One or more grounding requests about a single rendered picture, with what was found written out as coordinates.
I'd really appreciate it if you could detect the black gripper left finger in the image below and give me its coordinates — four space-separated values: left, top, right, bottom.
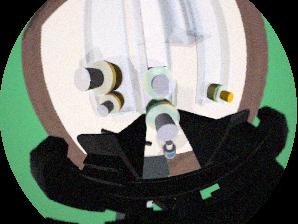
77 113 146 180

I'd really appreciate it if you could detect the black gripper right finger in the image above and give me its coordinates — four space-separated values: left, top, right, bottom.
177 109 250 168

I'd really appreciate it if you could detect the black thin bar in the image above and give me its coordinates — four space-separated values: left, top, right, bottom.
100 129 152 147

